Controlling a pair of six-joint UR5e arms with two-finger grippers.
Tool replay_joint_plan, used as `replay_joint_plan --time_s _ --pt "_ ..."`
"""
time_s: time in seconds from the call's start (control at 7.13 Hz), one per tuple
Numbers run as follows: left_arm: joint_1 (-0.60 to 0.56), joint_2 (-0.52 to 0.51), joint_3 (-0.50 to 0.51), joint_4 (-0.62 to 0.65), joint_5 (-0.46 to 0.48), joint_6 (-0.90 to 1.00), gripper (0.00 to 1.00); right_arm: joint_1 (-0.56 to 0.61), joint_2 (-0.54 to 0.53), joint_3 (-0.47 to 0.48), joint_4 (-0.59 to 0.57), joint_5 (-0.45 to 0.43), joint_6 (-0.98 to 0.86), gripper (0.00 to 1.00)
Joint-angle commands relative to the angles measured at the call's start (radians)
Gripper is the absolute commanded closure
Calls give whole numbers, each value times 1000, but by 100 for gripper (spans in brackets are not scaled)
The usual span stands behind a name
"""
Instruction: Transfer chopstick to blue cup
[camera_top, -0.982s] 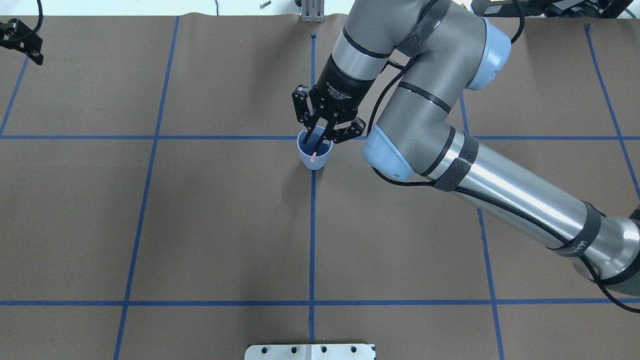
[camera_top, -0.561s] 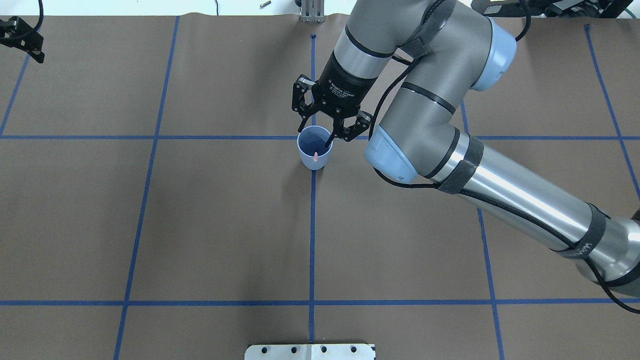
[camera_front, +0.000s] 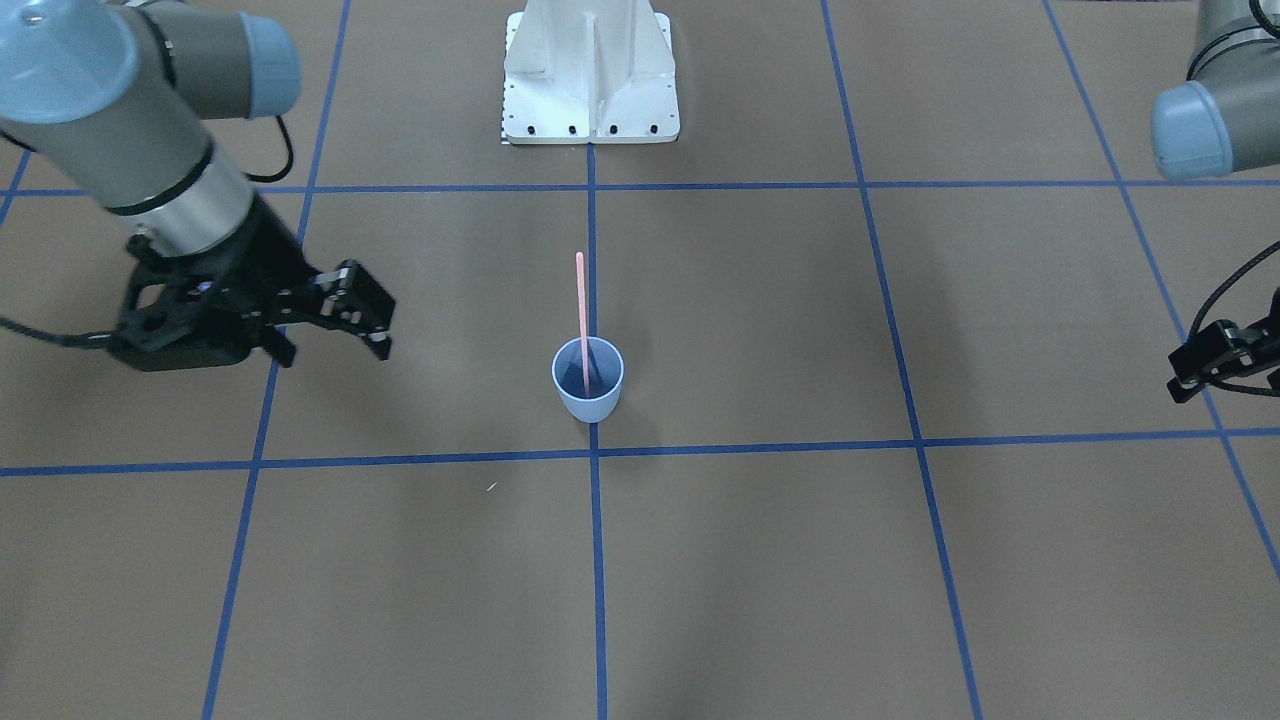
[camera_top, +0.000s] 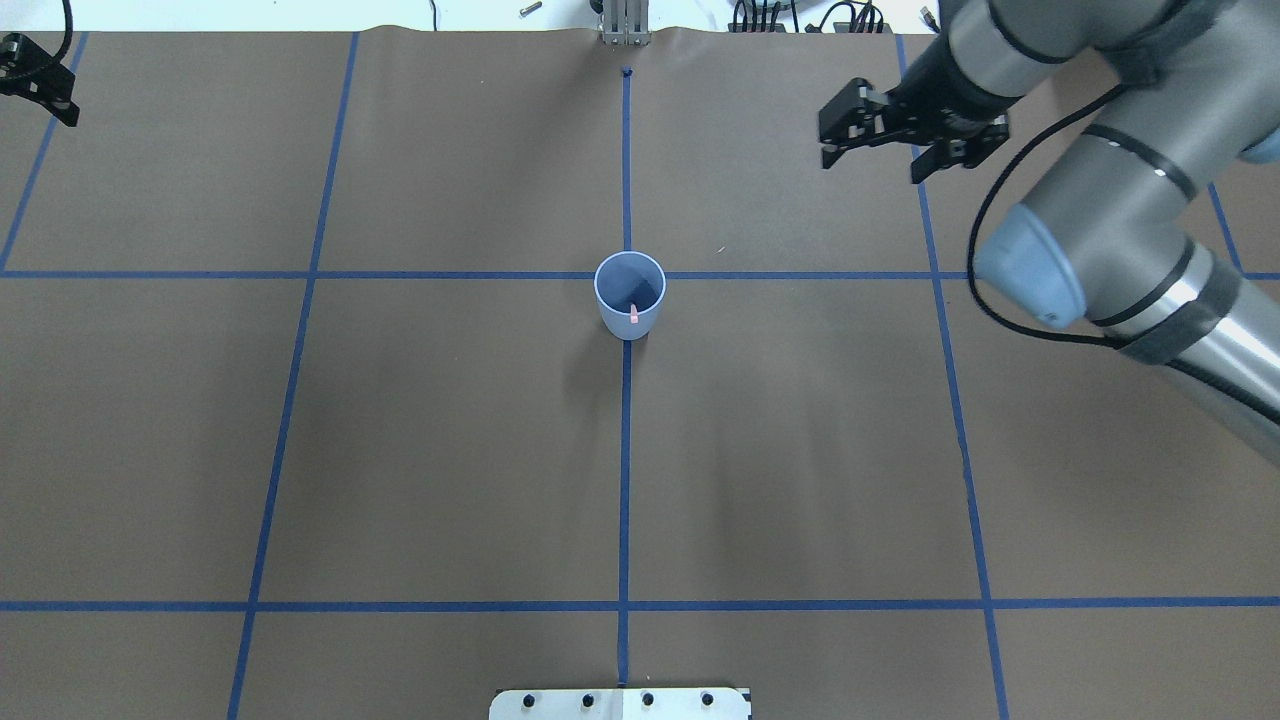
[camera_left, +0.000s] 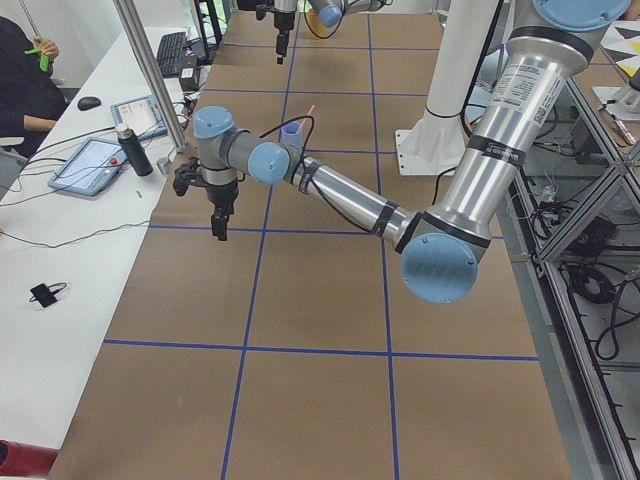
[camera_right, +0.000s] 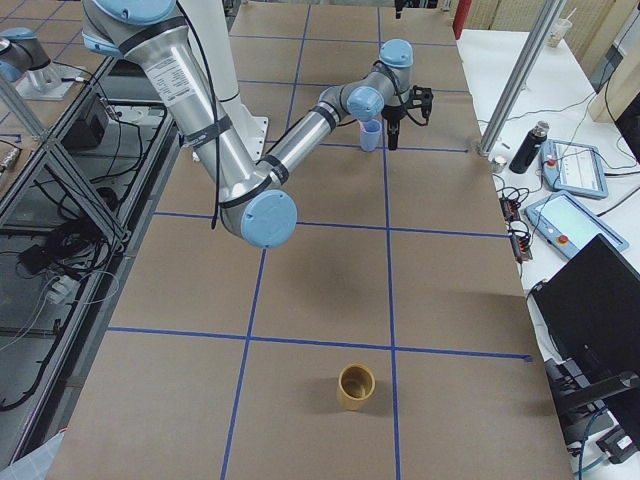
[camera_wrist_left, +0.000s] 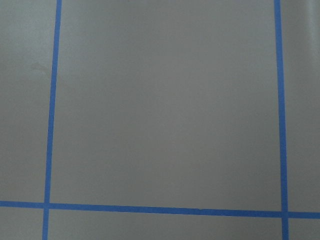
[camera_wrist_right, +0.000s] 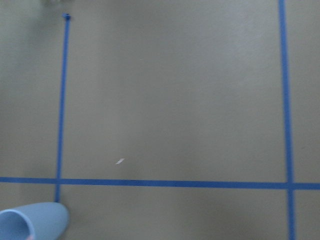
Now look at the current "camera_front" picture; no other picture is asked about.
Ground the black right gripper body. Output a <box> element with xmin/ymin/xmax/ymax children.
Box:
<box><xmin>106</xmin><ymin>199</ymin><xmax>396</xmax><ymax>372</ymax></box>

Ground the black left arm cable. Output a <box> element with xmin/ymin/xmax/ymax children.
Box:
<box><xmin>1187</xmin><ymin>238</ymin><xmax>1280</xmax><ymax>346</ymax></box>

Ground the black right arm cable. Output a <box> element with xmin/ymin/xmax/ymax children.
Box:
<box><xmin>0</xmin><ymin>111</ymin><xmax>296</xmax><ymax>351</ymax></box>

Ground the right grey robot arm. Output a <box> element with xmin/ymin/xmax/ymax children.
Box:
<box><xmin>1</xmin><ymin>1</ymin><xmax>396</xmax><ymax>372</ymax></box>

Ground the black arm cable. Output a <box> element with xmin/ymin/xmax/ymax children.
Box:
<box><xmin>0</xmin><ymin>111</ymin><xmax>296</xmax><ymax>351</ymax></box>
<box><xmin>1187</xmin><ymin>238</ymin><xmax>1280</xmax><ymax>346</ymax></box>

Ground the white metal mounting base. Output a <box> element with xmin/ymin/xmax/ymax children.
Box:
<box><xmin>500</xmin><ymin>1</ymin><xmax>681</xmax><ymax>145</ymax></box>

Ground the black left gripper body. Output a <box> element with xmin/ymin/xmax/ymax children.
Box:
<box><xmin>1170</xmin><ymin>292</ymin><xmax>1279</xmax><ymax>393</ymax></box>

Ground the light blue plastic cup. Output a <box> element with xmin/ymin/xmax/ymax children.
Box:
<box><xmin>550</xmin><ymin>336</ymin><xmax>626</xmax><ymax>424</ymax></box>

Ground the pink chopstick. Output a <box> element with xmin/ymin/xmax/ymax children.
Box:
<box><xmin>573</xmin><ymin>251</ymin><xmax>591</xmax><ymax>398</ymax></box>

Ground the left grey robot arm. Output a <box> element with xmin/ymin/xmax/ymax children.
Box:
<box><xmin>1149</xmin><ymin>1</ymin><xmax>1279</xmax><ymax>404</ymax></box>

